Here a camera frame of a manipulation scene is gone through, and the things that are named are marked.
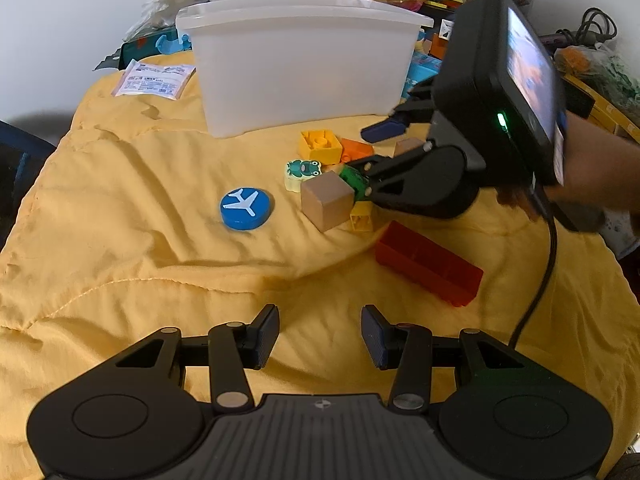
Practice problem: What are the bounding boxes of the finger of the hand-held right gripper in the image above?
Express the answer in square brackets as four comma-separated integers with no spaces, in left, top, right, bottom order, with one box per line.
[360,85,437,144]
[347,141,434,199]

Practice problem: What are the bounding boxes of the white red-label packet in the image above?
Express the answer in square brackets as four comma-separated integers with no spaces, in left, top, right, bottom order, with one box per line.
[599,209,640,259]

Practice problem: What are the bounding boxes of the frog picture tile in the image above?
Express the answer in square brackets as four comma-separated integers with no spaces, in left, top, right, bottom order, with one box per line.
[283,158,322,193]

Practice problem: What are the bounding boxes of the small hollow yellow block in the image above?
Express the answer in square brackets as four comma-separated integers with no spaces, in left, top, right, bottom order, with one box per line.
[349,200,375,232]

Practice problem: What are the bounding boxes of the blue round airplane disc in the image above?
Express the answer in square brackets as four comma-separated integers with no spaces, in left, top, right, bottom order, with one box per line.
[219,186,272,231]

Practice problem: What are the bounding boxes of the person's right forearm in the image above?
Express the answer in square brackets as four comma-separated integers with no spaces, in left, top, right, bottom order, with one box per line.
[545,112,640,212]

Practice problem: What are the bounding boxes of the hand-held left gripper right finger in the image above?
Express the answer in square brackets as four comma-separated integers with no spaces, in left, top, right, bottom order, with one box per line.
[360,304,533,415]

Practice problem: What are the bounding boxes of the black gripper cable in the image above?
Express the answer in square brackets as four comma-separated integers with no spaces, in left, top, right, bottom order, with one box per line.
[509,185,559,349]

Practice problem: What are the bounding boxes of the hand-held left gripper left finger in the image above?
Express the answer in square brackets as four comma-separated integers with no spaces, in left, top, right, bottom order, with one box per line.
[107,304,281,415]

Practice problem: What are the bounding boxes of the orange-yellow square block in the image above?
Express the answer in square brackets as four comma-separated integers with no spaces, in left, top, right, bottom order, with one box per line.
[298,129,344,165]

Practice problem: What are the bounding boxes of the dark cloth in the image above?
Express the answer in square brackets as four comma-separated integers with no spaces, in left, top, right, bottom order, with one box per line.
[0,119,57,242]

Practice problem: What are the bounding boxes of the long red block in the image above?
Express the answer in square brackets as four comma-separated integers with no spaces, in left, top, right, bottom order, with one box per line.
[374,219,485,308]

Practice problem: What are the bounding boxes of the yellow blanket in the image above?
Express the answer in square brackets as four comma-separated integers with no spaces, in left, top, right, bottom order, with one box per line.
[0,54,640,480]

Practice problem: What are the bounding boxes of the white plastic bag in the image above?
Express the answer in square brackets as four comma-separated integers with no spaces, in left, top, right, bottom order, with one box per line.
[124,0,217,44]

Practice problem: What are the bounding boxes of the small wooden cube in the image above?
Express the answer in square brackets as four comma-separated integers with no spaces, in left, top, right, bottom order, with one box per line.
[393,137,426,157]

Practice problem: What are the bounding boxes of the white paper packet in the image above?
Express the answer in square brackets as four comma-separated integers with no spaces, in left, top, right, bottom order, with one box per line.
[112,58,196,99]

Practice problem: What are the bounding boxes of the yellow flat box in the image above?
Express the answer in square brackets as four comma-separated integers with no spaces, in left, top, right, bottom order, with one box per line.
[564,72,640,142]

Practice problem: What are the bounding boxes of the large wooden cube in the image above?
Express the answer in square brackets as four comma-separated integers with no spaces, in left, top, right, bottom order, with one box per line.
[299,171,355,233]

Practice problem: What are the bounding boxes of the clear bag with greens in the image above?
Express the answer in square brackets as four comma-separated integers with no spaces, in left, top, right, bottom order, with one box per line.
[554,44,640,112]

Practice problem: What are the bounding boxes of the person's right hand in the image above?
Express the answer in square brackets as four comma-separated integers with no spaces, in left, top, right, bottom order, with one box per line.
[497,182,557,222]

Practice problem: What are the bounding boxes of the light blue carton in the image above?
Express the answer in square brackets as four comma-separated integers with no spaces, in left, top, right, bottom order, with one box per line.
[404,52,444,107]

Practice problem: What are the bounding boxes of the orange block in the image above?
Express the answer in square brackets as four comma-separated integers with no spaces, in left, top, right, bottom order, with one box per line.
[338,137,376,164]

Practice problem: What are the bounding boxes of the green round block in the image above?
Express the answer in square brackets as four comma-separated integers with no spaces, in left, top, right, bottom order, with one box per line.
[339,164,371,204]

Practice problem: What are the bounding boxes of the white plastic bin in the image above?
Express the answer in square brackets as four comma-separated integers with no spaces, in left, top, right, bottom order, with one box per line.
[175,0,434,139]

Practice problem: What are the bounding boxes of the dark teal box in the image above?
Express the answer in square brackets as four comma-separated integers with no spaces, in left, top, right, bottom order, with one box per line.
[92,34,197,72]

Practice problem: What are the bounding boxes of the black cables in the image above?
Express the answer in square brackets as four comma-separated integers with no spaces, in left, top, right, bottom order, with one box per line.
[549,7,622,47]

